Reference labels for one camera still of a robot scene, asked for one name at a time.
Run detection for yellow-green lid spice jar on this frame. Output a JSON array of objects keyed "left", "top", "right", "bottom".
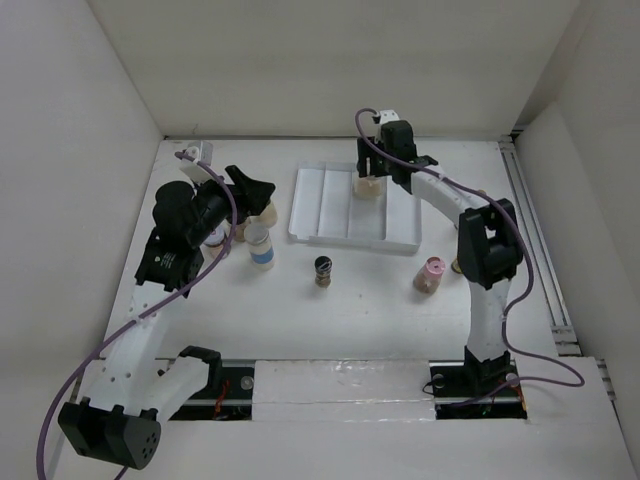
[{"left": 252, "top": 200, "right": 278, "bottom": 229}]

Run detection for pink lid spice jar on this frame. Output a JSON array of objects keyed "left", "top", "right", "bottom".
[{"left": 413, "top": 256, "right": 446, "bottom": 295}]

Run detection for black dome lid jar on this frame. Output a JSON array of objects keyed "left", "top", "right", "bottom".
[{"left": 226, "top": 217, "right": 251, "bottom": 243}]

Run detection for white divided organizer tray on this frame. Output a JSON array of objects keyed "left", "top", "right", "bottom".
[{"left": 288, "top": 162, "right": 422, "bottom": 254}]

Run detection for blue label white bottle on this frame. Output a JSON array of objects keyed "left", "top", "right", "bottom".
[{"left": 244, "top": 223, "right": 275, "bottom": 271}]

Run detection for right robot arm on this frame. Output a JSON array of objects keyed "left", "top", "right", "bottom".
[{"left": 357, "top": 110, "right": 524, "bottom": 402}]

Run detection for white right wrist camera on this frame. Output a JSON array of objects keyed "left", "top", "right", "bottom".
[{"left": 372, "top": 109, "right": 400, "bottom": 126}]

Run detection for glass jar beige powder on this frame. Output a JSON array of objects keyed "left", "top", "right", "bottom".
[{"left": 353, "top": 173, "right": 386, "bottom": 200}]

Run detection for yellow bottle near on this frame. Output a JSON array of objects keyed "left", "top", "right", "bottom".
[{"left": 451, "top": 258, "right": 462, "bottom": 274}]

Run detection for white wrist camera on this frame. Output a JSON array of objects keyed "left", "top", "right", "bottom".
[
  {"left": 174, "top": 140, "right": 213, "bottom": 185},
  {"left": 372, "top": 109, "right": 400, "bottom": 126}
]

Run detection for small dark pepper bottle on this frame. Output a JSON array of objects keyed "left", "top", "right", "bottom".
[{"left": 314, "top": 255, "right": 333, "bottom": 288}]

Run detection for aluminium side rail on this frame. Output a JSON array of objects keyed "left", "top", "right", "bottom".
[{"left": 497, "top": 134, "right": 617, "bottom": 401}]

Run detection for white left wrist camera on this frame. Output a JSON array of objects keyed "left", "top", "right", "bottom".
[{"left": 174, "top": 140, "right": 213, "bottom": 185}]

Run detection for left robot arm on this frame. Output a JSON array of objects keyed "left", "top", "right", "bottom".
[{"left": 58, "top": 163, "right": 276, "bottom": 470}]

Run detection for red label spice jar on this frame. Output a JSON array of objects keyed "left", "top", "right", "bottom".
[{"left": 203, "top": 225, "right": 229, "bottom": 259}]

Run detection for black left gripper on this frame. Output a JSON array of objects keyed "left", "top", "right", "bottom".
[{"left": 187, "top": 165, "right": 273, "bottom": 246}]

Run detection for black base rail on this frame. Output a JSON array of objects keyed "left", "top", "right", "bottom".
[{"left": 174, "top": 359, "right": 528, "bottom": 423}]

